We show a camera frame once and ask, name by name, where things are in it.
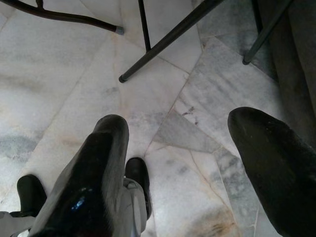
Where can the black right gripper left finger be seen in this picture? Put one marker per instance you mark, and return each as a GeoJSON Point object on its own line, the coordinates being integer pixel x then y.
{"type": "Point", "coordinates": [91, 187]}

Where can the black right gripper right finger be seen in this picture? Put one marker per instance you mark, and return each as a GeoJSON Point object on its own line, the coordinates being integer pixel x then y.
{"type": "Point", "coordinates": [279, 172]}

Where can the grey robot right leg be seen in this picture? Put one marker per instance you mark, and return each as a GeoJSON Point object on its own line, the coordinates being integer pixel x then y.
{"type": "Point", "coordinates": [133, 209]}

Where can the grey robot leg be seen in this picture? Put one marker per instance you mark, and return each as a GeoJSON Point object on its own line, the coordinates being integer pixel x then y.
{"type": "Point", "coordinates": [12, 222]}
{"type": "Point", "coordinates": [133, 209]}

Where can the black robot right foot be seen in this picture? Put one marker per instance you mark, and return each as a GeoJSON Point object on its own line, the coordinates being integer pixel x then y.
{"type": "Point", "coordinates": [137, 170]}

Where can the black robot foot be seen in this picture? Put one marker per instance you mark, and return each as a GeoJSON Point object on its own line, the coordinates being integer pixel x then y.
{"type": "Point", "coordinates": [137, 170]}
{"type": "Point", "coordinates": [29, 191]}

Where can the black robot left foot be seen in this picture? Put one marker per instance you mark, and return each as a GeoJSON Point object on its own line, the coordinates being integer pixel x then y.
{"type": "Point", "coordinates": [29, 191]}

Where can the grey robot left leg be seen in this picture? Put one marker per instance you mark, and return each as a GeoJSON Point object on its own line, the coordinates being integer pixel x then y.
{"type": "Point", "coordinates": [12, 222]}

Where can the dark brown furniture panel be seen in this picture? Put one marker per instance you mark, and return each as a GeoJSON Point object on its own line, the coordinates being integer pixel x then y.
{"type": "Point", "coordinates": [293, 61]}

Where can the dark green metal leg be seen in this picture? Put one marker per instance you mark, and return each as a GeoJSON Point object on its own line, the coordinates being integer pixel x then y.
{"type": "Point", "coordinates": [264, 32]}

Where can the black round table leg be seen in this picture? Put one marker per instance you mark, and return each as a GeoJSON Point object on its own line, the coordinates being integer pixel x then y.
{"type": "Point", "coordinates": [168, 39]}

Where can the thin black metal leg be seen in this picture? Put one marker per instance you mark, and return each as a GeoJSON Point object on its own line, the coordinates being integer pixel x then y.
{"type": "Point", "coordinates": [145, 24]}

